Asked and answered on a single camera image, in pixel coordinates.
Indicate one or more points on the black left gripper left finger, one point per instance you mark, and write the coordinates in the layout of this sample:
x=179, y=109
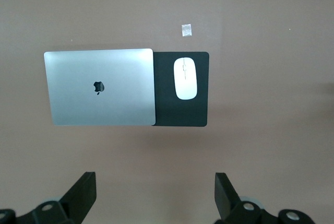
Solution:
x=68, y=205

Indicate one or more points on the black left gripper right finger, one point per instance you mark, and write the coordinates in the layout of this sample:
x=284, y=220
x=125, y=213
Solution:
x=237, y=208

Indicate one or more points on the white computer mouse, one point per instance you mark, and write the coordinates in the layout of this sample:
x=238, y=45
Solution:
x=185, y=79

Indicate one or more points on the black mouse pad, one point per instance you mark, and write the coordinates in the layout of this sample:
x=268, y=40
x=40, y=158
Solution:
x=164, y=98

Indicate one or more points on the silver apple laptop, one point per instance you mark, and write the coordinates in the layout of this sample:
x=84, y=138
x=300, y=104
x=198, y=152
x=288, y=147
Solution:
x=104, y=88

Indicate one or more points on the small clear tape piece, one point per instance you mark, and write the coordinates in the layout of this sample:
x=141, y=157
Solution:
x=186, y=30

